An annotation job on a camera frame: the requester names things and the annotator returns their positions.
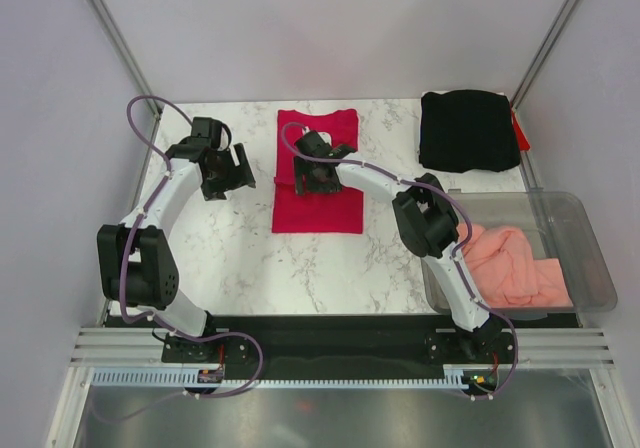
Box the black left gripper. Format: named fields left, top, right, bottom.
left=201, top=144, right=255, bottom=202

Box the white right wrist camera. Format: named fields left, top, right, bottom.
left=300, top=129, right=332, bottom=150

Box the folded black t shirt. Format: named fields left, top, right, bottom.
left=418, top=89, right=521, bottom=173

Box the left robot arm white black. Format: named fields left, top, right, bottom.
left=97, top=117, right=256, bottom=361

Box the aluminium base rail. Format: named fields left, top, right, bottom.
left=69, top=327, right=614, bottom=369

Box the right aluminium frame post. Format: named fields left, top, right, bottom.
left=511, top=0, right=582, bottom=109

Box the white slotted cable duct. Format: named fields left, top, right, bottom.
left=91, top=367, right=468, bottom=390

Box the clear plastic bin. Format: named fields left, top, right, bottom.
left=419, top=187, right=619, bottom=317

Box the peach pink t shirt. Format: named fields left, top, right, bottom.
left=458, top=223, right=573, bottom=309

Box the left aluminium frame post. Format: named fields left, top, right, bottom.
left=86, top=0, right=153, bottom=95

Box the folded red t shirt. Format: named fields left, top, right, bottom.
left=511, top=110, right=531, bottom=152

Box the aluminium frame post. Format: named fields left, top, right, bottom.
left=511, top=0, right=582, bottom=109
left=86, top=0, right=153, bottom=95

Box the crimson red t shirt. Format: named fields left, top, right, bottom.
left=272, top=108, right=364, bottom=235

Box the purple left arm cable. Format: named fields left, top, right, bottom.
left=118, top=95, right=265, bottom=422

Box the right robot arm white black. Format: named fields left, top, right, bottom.
left=285, top=130, right=501, bottom=362

